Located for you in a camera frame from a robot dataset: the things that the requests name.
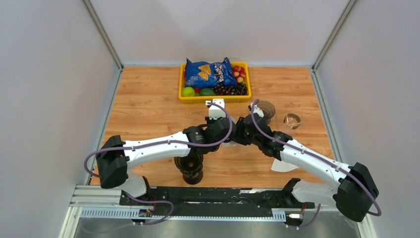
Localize white paper coffee filter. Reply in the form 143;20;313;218
221;116;237;147

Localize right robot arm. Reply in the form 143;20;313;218
235;113;381;222

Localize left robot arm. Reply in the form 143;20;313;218
95;118;236;205

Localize dark coffee dripper on stand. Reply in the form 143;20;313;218
174;155;204;185

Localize yellow plastic tray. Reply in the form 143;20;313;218
178;61;252;104

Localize dark green avocado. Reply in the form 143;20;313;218
199;88;216;96

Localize dark purple grapes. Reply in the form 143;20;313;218
212;83;248;96

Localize clear glass carafe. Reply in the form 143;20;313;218
283;112;303;130

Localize light green apple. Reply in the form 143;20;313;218
181;87;196;97

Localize blue chips bag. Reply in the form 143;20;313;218
184;57;238;88

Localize red peaches bunch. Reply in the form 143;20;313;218
232;65;246;83

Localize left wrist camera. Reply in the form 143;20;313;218
206;98;226;120

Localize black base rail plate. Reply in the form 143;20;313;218
140;186;314;218

